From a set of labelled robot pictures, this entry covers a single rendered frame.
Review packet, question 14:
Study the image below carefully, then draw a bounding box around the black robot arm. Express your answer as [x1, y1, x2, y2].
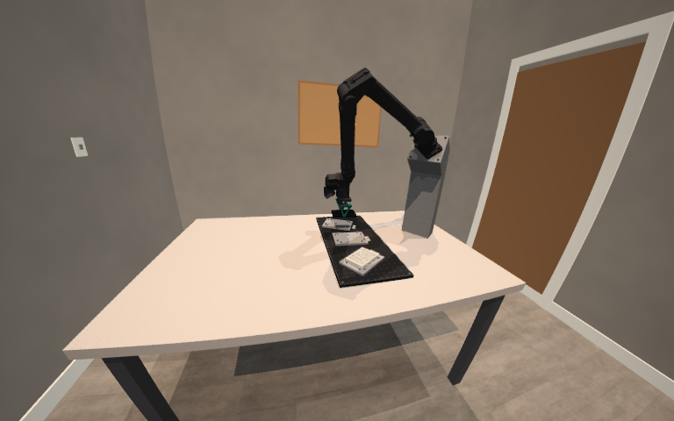
[324, 68, 442, 199]

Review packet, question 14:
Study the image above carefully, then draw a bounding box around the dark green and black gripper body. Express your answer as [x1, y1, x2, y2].
[337, 188, 352, 205]

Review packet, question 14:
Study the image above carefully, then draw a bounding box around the white well plate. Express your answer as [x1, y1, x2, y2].
[345, 247, 378, 270]

